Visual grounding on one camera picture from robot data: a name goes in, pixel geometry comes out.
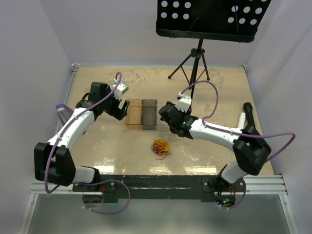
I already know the grey transparent bin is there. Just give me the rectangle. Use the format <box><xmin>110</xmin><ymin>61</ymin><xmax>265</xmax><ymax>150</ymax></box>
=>
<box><xmin>141</xmin><ymin>99</ymin><xmax>157</xmax><ymax>130</ymax></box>

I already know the clear transparent bin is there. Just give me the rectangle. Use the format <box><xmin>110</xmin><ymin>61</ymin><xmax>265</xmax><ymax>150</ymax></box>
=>
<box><xmin>156</xmin><ymin>105</ymin><xmax>169</xmax><ymax>131</ymax></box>

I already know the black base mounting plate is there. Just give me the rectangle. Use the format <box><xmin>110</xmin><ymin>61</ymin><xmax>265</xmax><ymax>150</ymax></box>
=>
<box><xmin>73</xmin><ymin>175</ymin><xmax>246</xmax><ymax>203</ymax></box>

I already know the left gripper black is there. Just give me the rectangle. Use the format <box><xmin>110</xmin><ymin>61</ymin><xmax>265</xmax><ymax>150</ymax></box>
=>
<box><xmin>101</xmin><ymin>88</ymin><xmax>129</xmax><ymax>120</ymax></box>

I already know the black music stand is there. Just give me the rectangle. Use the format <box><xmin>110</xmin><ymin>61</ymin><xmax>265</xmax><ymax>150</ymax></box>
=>
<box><xmin>155</xmin><ymin>0</ymin><xmax>272</xmax><ymax>111</ymax></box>

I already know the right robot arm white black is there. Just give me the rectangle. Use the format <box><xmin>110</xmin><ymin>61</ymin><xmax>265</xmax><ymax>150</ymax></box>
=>
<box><xmin>158</xmin><ymin>101</ymin><xmax>272</xmax><ymax>193</ymax></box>

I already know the yellow red cable ball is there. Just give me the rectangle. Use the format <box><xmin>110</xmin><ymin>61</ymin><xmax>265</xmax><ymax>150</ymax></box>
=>
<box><xmin>151</xmin><ymin>138</ymin><xmax>172</xmax><ymax>160</ymax></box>

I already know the white microphone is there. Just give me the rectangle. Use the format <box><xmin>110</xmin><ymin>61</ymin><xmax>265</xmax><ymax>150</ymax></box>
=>
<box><xmin>237</xmin><ymin>112</ymin><xmax>246</xmax><ymax>129</ymax></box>

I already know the purple metronome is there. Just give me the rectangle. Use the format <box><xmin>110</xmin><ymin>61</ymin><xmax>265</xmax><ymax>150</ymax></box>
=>
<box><xmin>56</xmin><ymin>104</ymin><xmax>74</xmax><ymax>130</ymax></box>

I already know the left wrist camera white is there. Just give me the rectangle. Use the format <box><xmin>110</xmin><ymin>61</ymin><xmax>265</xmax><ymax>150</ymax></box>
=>
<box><xmin>113</xmin><ymin>78</ymin><xmax>129</xmax><ymax>101</ymax></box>

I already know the black microphone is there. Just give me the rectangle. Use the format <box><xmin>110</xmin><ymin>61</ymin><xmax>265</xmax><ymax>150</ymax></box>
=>
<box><xmin>243</xmin><ymin>102</ymin><xmax>255</xmax><ymax>127</ymax></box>

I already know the orange transparent bin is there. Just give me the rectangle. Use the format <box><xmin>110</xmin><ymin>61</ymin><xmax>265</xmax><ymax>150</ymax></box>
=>
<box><xmin>125</xmin><ymin>99</ymin><xmax>142</xmax><ymax>130</ymax></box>

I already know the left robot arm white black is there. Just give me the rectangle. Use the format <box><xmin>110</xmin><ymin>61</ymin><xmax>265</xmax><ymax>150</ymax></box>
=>
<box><xmin>34</xmin><ymin>82</ymin><xmax>130</xmax><ymax>191</ymax></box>

